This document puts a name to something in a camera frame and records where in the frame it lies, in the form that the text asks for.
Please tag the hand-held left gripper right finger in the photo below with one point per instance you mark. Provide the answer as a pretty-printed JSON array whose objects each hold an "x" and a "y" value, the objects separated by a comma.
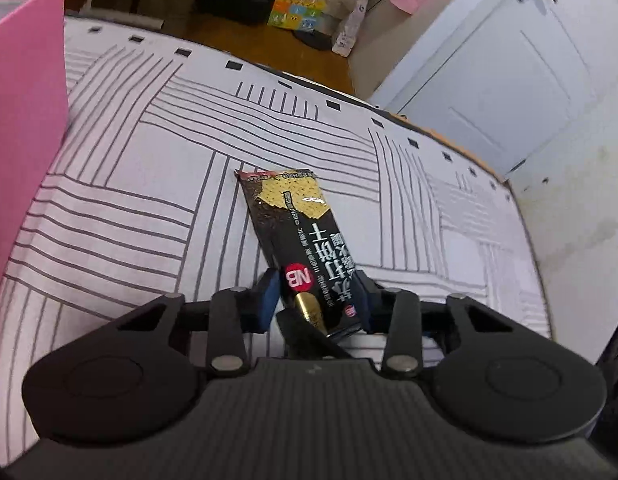
[{"x": 367, "y": 310}]

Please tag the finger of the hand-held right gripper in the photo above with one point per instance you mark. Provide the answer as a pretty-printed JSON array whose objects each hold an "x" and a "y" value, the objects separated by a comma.
[{"x": 306, "y": 342}]

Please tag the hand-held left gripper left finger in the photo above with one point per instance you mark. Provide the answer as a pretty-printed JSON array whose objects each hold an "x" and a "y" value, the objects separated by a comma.
[{"x": 268, "y": 305}]

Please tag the black cracker packet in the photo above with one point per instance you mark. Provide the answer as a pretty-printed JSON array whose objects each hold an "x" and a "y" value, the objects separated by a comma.
[{"x": 294, "y": 230}]

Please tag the pink cardboard box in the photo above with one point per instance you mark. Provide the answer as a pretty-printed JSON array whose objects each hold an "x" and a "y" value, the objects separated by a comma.
[{"x": 24, "y": 110}]

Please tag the dark round floor mat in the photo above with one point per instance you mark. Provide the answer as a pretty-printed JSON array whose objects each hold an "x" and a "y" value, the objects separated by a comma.
[{"x": 311, "y": 40}]

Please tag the white door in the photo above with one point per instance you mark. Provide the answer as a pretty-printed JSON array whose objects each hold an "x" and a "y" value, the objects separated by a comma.
[{"x": 499, "y": 75}]

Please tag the tall white packet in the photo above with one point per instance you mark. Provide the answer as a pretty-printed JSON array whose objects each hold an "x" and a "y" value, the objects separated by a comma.
[{"x": 350, "y": 30}]

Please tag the colourful paper bag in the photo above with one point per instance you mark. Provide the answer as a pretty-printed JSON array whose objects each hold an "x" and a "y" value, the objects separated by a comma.
[{"x": 299, "y": 7}]

